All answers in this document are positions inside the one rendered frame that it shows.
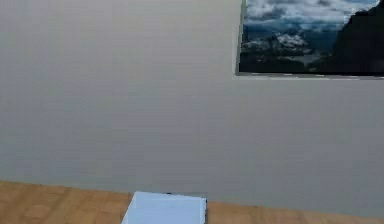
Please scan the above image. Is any pale blue flat box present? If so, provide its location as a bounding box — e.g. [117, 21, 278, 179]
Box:
[120, 190, 208, 224]

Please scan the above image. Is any framed mountain landscape picture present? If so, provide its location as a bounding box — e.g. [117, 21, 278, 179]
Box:
[234, 0, 384, 80]

